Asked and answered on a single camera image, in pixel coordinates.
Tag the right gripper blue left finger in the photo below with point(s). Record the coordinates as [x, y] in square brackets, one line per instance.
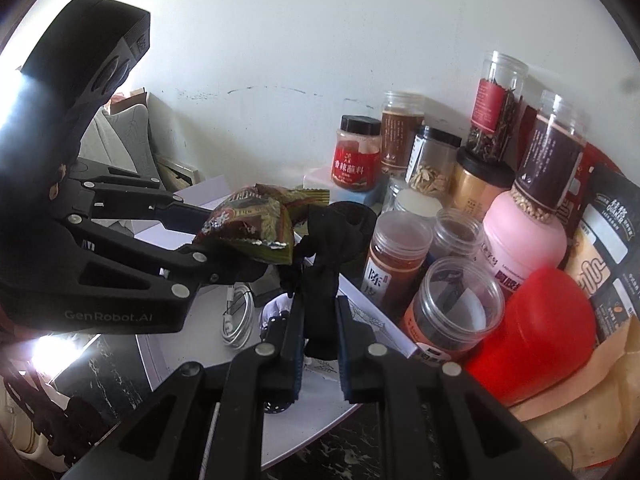
[295, 342]

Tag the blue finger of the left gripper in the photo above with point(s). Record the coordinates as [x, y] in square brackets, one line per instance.
[217, 265]
[181, 217]

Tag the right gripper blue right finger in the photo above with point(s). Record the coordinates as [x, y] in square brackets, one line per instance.
[345, 330]

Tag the black polka dot scrunchie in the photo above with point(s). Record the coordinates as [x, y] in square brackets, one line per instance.
[279, 394]

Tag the nutritious cereal packet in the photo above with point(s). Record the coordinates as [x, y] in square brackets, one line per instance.
[259, 220]

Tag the black cloth item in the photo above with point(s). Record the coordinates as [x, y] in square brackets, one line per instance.
[330, 243]

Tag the white open gift box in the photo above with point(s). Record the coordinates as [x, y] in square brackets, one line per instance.
[206, 422]

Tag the grey clothes pile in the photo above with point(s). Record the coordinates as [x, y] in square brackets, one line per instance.
[121, 140]

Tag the chenpi spice jar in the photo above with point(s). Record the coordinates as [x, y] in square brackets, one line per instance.
[398, 247]

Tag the orange label clear jar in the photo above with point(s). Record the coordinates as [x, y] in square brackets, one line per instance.
[457, 305]

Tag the red label sauce jar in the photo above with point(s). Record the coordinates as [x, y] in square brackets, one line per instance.
[356, 162]

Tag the pink jar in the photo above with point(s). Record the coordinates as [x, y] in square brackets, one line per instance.
[515, 244]

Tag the red canister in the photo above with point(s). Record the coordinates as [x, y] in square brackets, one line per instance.
[547, 333]

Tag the gold jar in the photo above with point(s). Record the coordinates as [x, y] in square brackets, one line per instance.
[475, 184]

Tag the seed jar black lid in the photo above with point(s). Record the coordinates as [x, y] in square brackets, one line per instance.
[432, 159]

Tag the brown powder jar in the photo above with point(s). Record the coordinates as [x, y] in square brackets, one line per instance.
[402, 115]

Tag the tall red label jar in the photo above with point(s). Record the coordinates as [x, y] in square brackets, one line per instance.
[497, 99]

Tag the kraft paper pouch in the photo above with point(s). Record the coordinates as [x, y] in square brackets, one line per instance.
[596, 409]

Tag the tall dark label jar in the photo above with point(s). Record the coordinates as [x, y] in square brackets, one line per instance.
[552, 156]

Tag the black coffee pouch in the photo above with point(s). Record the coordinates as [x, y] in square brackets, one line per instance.
[604, 260]

